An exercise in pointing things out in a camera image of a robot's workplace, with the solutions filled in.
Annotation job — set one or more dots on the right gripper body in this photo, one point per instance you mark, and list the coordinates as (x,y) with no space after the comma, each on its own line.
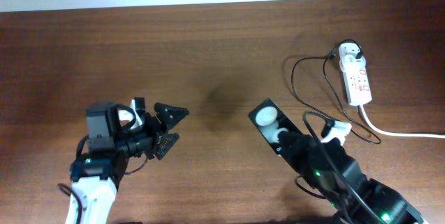
(304,155)

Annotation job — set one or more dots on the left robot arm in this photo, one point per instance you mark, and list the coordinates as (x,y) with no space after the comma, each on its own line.
(116,133)

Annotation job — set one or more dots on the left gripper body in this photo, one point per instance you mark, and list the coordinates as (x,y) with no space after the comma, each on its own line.
(148,139)

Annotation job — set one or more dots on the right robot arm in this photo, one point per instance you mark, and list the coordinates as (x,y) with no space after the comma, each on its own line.
(338,177)

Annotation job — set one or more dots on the white power strip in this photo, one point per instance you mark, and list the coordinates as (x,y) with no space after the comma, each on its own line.
(357,85)

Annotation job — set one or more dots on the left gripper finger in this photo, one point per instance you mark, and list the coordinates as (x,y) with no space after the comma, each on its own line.
(165,143)
(170,116)

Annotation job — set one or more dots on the white USB charger plug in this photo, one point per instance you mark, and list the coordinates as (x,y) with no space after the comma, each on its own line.
(348,63)

